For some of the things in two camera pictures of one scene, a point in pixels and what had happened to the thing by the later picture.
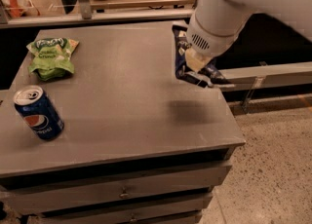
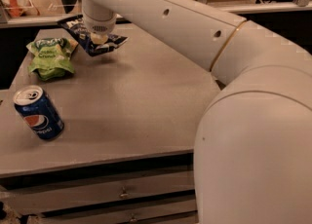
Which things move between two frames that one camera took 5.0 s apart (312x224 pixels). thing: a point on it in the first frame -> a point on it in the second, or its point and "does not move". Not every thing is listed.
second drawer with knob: [134, 213] does not move
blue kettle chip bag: [210, 75] -> [82, 36]
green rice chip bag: [51, 57] does not move
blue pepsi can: [39, 112] does not move
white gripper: [208, 41] -> [98, 24]
